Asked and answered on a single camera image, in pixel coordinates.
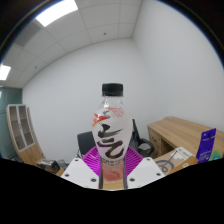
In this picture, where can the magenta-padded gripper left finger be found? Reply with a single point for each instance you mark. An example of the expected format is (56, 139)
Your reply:
(78, 170)

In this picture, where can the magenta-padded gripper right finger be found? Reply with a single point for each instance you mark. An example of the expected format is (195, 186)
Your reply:
(145, 170)

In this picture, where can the pink drink bottle black cap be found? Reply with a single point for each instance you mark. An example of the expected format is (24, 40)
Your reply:
(111, 131)

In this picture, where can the black mesh office chair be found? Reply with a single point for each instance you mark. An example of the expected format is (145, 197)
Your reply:
(141, 143)

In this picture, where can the dark padded office chair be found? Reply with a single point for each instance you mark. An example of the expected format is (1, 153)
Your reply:
(86, 143)

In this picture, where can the wooden cabinet with glass doors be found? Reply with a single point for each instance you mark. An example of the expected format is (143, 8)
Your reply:
(23, 136)

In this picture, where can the purple box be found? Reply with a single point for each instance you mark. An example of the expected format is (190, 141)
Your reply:
(206, 146)

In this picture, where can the ceiling light panel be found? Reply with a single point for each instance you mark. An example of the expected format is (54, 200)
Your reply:
(4, 71)
(56, 11)

